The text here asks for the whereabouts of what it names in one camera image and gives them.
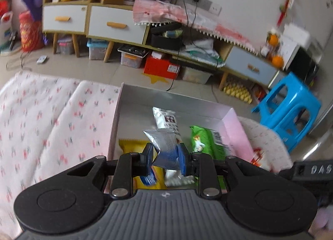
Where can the white shopping bag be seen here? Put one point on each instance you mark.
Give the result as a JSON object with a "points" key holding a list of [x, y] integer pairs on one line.
{"points": [[5, 31]]}

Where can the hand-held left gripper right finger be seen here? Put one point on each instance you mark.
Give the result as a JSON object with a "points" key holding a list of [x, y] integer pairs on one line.
{"points": [[182, 162]]}

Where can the blue plastic stool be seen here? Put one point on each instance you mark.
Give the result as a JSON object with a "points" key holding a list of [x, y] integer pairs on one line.
{"points": [[286, 86]]}

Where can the black microwave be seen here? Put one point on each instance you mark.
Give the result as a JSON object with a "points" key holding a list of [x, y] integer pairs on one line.
{"points": [[301, 63]]}

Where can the white foam boxes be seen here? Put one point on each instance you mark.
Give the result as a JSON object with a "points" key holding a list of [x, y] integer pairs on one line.
{"points": [[296, 34]]}

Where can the green snack packet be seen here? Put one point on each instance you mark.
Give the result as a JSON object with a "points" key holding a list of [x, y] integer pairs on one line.
{"points": [[205, 141]]}

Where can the yellow snack packet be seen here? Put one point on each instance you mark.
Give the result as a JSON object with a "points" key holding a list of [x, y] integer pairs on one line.
{"points": [[130, 146]]}

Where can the silver snack packet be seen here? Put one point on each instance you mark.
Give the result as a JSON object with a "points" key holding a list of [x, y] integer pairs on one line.
{"points": [[164, 143]]}

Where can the red printed bag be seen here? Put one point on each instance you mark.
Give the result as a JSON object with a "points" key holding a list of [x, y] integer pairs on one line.
{"points": [[30, 34]]}

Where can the pink cherry cloth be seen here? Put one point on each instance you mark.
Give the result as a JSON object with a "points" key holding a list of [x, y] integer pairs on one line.
{"points": [[166, 10]]}

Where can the orange fruit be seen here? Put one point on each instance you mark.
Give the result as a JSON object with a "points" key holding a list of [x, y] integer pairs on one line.
{"points": [[273, 39], [277, 60]]}

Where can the small clear storage box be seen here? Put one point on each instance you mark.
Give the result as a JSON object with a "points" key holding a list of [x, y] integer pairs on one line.
{"points": [[65, 47]]}

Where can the small white device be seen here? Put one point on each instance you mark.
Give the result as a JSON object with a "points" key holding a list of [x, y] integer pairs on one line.
{"points": [[41, 59]]}

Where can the pink cardboard box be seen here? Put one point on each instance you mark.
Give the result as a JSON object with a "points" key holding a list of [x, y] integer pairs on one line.
{"points": [[169, 99]]}

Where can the white green paper pile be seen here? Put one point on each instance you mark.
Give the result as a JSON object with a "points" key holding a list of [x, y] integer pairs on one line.
{"points": [[200, 50]]}

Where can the white maroon snack packet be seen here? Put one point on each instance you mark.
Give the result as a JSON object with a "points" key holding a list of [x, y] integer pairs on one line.
{"points": [[165, 119]]}

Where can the cherry print tablecloth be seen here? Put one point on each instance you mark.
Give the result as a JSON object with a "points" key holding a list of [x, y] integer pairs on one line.
{"points": [[52, 125]]}

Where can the clear white snack packet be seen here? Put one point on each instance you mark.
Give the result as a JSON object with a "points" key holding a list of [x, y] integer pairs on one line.
{"points": [[179, 180]]}

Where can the red shoebox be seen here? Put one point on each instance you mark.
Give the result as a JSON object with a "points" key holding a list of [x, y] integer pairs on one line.
{"points": [[158, 66]]}

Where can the wide clear storage box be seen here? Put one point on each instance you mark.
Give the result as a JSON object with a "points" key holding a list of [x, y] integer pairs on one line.
{"points": [[195, 76]]}

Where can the white cabinet drawer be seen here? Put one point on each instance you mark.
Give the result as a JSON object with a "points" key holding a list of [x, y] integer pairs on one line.
{"points": [[65, 17], [117, 25], [252, 66]]}

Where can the small red snack packet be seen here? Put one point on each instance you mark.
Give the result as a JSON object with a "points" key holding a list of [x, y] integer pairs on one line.
{"points": [[257, 156]]}

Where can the yellow egg tray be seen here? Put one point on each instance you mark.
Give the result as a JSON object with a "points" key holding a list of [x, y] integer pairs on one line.
{"points": [[238, 91]]}

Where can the red gift bag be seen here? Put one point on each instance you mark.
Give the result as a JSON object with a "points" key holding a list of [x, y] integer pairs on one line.
{"points": [[4, 8]]}

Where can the black storage box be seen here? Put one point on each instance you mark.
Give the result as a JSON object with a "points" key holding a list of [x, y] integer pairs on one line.
{"points": [[164, 42]]}

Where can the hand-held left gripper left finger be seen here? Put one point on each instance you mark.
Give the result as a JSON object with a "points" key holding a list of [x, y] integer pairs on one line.
{"points": [[151, 162]]}

